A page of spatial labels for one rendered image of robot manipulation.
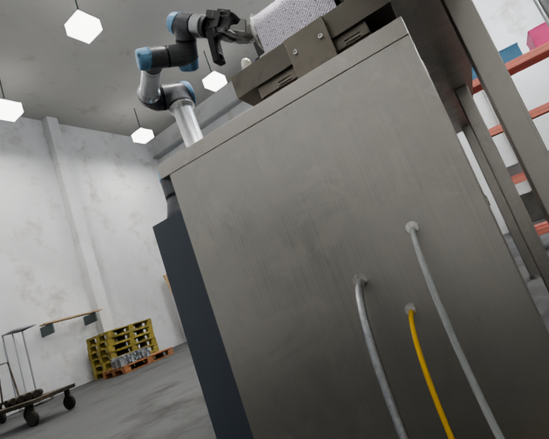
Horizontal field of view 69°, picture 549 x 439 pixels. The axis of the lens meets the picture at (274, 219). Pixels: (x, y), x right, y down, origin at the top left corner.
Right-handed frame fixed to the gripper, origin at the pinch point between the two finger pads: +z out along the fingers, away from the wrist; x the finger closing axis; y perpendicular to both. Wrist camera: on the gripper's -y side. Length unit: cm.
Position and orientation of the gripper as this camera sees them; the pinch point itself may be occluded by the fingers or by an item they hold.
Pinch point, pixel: (252, 39)
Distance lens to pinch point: 140.9
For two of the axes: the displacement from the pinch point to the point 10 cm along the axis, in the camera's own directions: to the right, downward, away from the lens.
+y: 2.7, -9.5, -1.4
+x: 4.5, 0.0, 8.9
